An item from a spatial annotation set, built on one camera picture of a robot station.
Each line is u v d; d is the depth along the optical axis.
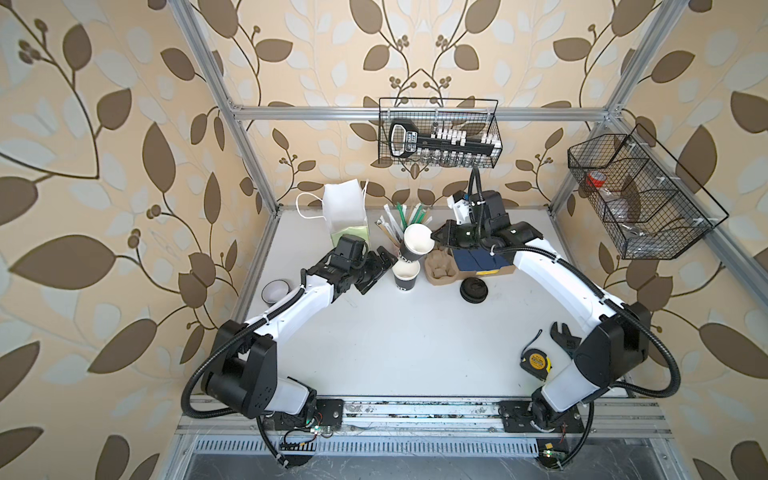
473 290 0.96
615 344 0.43
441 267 0.99
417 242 0.85
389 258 0.78
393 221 0.95
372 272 0.76
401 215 0.96
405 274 0.96
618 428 0.73
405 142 0.85
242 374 0.42
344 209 0.92
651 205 0.73
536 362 0.80
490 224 0.61
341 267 0.66
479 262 0.69
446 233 0.69
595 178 0.88
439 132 0.82
